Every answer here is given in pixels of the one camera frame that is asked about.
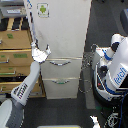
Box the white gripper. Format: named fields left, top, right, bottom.
left=31, top=42, right=51, bottom=63

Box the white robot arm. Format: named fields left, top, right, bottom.
left=0, top=43, right=51, bottom=128

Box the wooden drawer cabinet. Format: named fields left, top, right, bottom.
left=0, top=16, right=47, bottom=99

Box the white refrigerator body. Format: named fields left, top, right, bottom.
left=23, top=0, right=93, bottom=100

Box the green android sticker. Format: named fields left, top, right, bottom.
left=37, top=3, right=49, bottom=18

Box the grey box on cabinet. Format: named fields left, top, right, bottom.
left=0, top=6, right=26, bottom=17

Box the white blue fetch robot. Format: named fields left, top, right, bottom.
left=92, top=34, right=128, bottom=106

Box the upper fridge drawer handle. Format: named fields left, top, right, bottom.
left=50, top=61, right=71, bottom=66

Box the fridge drawer handle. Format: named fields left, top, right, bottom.
left=52, top=79, right=69, bottom=84
left=50, top=61, right=71, bottom=66

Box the lower fridge drawer handle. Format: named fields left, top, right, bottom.
left=52, top=79, right=69, bottom=84

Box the coiled cable on floor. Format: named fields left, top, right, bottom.
left=78, top=43, right=100, bottom=94

